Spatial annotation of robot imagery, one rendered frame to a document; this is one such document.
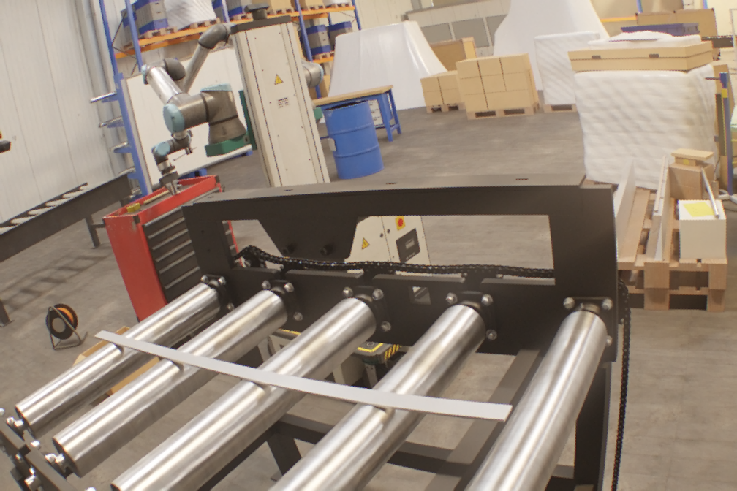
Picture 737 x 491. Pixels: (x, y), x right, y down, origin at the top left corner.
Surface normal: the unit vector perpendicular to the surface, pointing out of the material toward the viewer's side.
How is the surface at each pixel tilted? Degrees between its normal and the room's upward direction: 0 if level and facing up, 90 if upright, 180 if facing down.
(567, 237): 90
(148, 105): 90
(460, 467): 0
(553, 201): 90
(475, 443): 0
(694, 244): 90
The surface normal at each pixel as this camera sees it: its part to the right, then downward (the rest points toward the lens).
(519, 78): -0.46, 0.40
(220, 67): 0.52, 0.18
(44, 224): 0.84, 0.00
